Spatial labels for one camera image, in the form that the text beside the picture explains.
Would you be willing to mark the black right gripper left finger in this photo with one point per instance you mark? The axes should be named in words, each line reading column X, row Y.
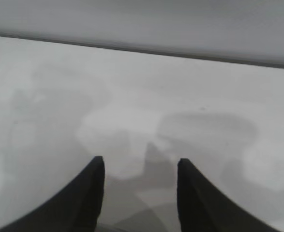
column 83, row 203

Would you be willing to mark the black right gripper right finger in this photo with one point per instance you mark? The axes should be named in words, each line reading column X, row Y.
column 197, row 207

